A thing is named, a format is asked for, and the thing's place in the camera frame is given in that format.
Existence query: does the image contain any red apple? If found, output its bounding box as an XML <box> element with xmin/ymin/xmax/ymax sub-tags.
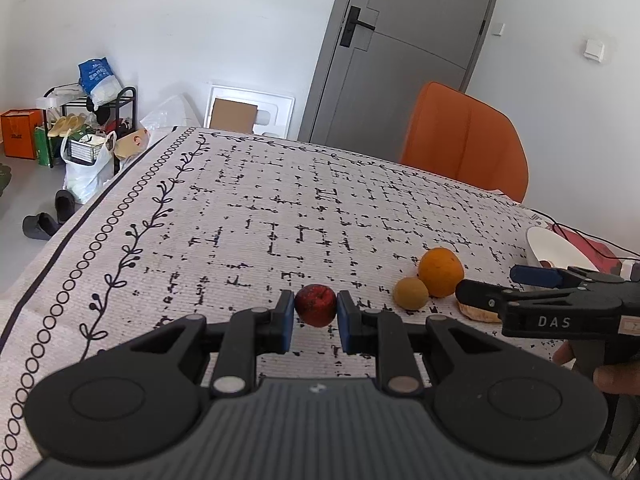
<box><xmin>294</xmin><ymin>284</ymin><xmax>337</xmax><ymax>329</ymax></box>

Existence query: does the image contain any orange paper bag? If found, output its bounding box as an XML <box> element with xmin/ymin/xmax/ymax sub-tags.
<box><xmin>0</xmin><ymin>109</ymin><xmax>45</xmax><ymax>160</ymax></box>

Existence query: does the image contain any green box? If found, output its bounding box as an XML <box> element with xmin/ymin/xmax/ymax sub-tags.
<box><xmin>34</xmin><ymin>125</ymin><xmax>54</xmax><ymax>168</ymax></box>

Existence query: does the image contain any orange chair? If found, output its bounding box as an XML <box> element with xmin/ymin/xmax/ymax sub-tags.
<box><xmin>400</xmin><ymin>81</ymin><xmax>530</xmax><ymax>204</ymax></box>

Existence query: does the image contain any brown cardboard sheet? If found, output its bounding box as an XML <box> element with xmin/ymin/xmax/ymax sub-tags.
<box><xmin>209</xmin><ymin>98</ymin><xmax>259</xmax><ymax>134</ymax></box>

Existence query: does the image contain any pair of yellow shoes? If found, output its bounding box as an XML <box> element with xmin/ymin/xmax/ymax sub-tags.
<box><xmin>47</xmin><ymin>114</ymin><xmax>87</xmax><ymax>137</ymax></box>

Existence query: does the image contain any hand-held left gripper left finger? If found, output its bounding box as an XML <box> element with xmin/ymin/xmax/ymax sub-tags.
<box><xmin>95</xmin><ymin>290</ymin><xmax>296</xmax><ymax>396</ymax></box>

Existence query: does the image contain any red object behind bowl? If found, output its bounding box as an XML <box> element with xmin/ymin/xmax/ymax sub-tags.
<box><xmin>550</xmin><ymin>224</ymin><xmax>632</xmax><ymax>272</ymax></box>

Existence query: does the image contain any brown paper bag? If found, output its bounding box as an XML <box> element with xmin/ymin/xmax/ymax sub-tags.
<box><xmin>114</xmin><ymin>127</ymin><xmax>151</xmax><ymax>162</ymax></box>

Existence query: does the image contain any black metal rack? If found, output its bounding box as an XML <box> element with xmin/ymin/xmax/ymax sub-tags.
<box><xmin>42</xmin><ymin>85</ymin><xmax>137</xmax><ymax>176</ymax></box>

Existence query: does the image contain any black cable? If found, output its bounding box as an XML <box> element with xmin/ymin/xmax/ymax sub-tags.
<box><xmin>530</xmin><ymin>208</ymin><xmax>640</xmax><ymax>262</ymax></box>

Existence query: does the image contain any clear plastic bag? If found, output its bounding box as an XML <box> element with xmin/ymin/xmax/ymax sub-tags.
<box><xmin>140</xmin><ymin>95</ymin><xmax>201</xmax><ymax>134</ymax></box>

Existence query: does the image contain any grey door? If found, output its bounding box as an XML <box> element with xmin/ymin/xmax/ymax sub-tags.
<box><xmin>298</xmin><ymin>0</ymin><xmax>507</xmax><ymax>144</ymax></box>

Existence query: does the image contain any large orange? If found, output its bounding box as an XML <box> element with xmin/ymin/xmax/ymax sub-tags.
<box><xmin>418</xmin><ymin>247</ymin><xmax>465</xmax><ymax>299</ymax></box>

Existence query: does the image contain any white foam board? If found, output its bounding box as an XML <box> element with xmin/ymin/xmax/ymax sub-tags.
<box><xmin>203</xmin><ymin>80</ymin><xmax>296</xmax><ymax>139</ymax></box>

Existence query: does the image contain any bread piece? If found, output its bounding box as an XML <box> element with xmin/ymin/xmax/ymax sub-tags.
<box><xmin>457</xmin><ymin>300</ymin><xmax>503</xmax><ymax>324</ymax></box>

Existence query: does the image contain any white black-patterned tablecloth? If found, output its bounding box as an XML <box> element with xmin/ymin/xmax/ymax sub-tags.
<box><xmin>0</xmin><ymin>126</ymin><xmax>640</xmax><ymax>480</ymax></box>

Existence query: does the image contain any person's right hand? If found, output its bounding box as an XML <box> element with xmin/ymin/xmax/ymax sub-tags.
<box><xmin>552</xmin><ymin>340</ymin><xmax>640</xmax><ymax>396</ymax></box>

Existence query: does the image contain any black door handle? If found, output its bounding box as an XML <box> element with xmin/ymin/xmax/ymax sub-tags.
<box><xmin>340</xmin><ymin>6</ymin><xmax>377</xmax><ymax>49</ymax></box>

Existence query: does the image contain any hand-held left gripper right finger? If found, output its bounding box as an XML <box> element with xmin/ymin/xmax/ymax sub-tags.
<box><xmin>336</xmin><ymin>290</ymin><xmax>507</xmax><ymax>395</ymax></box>

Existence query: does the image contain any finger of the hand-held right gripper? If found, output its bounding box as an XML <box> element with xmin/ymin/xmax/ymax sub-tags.
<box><xmin>455</xmin><ymin>279</ymin><xmax>508</xmax><ymax>320</ymax></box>
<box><xmin>510</xmin><ymin>264</ymin><xmax>594</xmax><ymax>290</ymax></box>

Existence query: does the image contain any small brown kiwi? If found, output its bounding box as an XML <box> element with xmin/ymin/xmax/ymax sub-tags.
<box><xmin>393</xmin><ymin>277</ymin><xmax>430</xmax><ymax>311</ymax></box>

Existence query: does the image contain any white ceramic plate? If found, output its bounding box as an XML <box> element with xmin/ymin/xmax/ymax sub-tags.
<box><xmin>526</xmin><ymin>226</ymin><xmax>601</xmax><ymax>272</ymax></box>

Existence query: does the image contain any blue and white bag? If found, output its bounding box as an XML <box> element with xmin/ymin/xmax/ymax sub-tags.
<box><xmin>77</xmin><ymin>56</ymin><xmax>122</xmax><ymax>107</ymax></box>

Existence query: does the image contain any white plastic bag with box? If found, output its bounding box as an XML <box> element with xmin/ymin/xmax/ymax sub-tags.
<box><xmin>61</xmin><ymin>130</ymin><xmax>119</xmax><ymax>205</ymax></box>

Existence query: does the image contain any black slipper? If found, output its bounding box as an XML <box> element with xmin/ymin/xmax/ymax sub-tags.
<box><xmin>54</xmin><ymin>190</ymin><xmax>76</xmax><ymax>224</ymax></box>
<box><xmin>22</xmin><ymin>212</ymin><xmax>59</xmax><ymax>239</ymax></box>

